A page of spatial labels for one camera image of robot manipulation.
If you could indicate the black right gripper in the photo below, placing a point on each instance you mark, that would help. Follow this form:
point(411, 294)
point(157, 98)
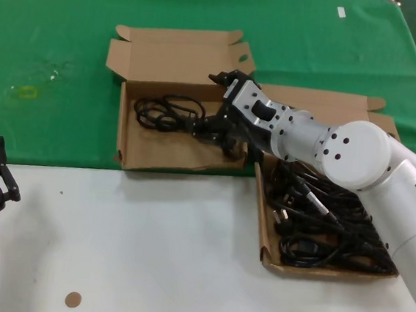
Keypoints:
point(247, 135)

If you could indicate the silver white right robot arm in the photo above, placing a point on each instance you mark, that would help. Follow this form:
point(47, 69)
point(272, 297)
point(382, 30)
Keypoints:
point(359, 156)

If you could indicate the cardboard box with torn rim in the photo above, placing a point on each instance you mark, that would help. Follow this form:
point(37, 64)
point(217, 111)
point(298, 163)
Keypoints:
point(178, 157)

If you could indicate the open cardboard box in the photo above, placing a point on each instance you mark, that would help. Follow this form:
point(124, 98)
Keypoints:
point(269, 250)

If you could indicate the small white label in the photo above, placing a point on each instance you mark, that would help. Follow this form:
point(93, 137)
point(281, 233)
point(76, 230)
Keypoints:
point(340, 12)

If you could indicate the round brown sticker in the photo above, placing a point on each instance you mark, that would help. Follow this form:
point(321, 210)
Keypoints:
point(73, 299)

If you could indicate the green tablecloth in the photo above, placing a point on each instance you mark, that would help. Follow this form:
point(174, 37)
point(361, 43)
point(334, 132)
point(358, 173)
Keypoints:
point(59, 20)

